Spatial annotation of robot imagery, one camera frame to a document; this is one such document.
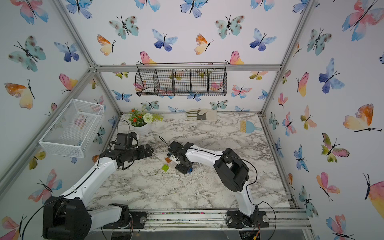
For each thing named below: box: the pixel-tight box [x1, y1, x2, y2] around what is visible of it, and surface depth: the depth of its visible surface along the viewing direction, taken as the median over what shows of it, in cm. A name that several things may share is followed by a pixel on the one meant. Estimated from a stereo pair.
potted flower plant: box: [128, 108, 164, 135], surface depth 100 cm
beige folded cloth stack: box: [185, 108, 218, 121], surface depth 121 cm
